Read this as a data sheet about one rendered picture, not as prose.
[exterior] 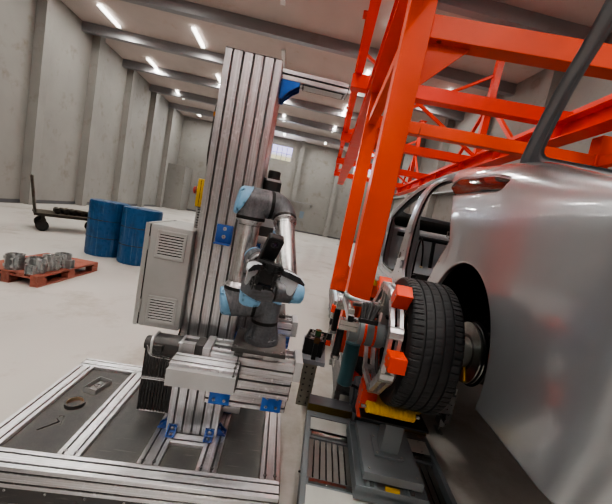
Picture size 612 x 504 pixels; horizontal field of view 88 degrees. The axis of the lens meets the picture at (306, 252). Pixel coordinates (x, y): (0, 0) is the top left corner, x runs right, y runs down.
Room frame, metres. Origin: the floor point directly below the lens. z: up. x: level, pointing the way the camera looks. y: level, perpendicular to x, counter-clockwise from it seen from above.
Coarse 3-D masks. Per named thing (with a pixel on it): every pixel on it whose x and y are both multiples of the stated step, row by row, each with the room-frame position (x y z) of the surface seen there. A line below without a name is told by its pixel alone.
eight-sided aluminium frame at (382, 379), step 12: (384, 288) 1.67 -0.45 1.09; (396, 336) 1.36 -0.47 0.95; (372, 348) 1.81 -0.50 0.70; (384, 348) 1.40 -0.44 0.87; (396, 348) 1.37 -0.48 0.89; (372, 360) 1.76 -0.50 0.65; (372, 372) 1.68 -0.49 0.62; (384, 372) 1.37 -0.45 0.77; (372, 384) 1.46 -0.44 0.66; (384, 384) 1.41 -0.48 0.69
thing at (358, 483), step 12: (348, 432) 1.83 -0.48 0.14; (348, 444) 1.76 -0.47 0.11; (360, 468) 1.54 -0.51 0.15; (360, 480) 1.46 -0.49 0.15; (360, 492) 1.41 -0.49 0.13; (372, 492) 1.41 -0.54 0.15; (384, 492) 1.40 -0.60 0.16; (396, 492) 1.40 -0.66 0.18; (408, 492) 1.42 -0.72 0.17; (420, 492) 1.46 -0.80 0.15
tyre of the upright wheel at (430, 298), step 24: (432, 288) 1.53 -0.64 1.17; (408, 312) 1.45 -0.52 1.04; (432, 312) 1.39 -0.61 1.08; (456, 312) 1.41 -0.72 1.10; (408, 336) 1.37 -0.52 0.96; (432, 336) 1.33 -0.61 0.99; (456, 336) 1.34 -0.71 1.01; (408, 360) 1.31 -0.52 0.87; (432, 360) 1.30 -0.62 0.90; (456, 360) 1.30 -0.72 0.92; (408, 384) 1.31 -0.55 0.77; (432, 384) 1.30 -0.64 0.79; (456, 384) 1.30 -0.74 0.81; (408, 408) 1.43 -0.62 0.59; (432, 408) 1.37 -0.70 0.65
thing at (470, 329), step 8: (472, 328) 1.62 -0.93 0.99; (480, 328) 1.59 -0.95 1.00; (472, 336) 1.60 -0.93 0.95; (480, 336) 1.54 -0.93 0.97; (472, 344) 1.58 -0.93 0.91; (480, 344) 1.51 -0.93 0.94; (464, 352) 1.57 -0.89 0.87; (472, 352) 1.56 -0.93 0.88; (480, 352) 1.50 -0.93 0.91; (464, 360) 1.57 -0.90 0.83; (472, 360) 1.54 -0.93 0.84; (480, 360) 1.48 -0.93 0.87; (472, 368) 1.53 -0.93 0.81; (480, 368) 1.49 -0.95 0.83; (472, 376) 1.51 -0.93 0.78
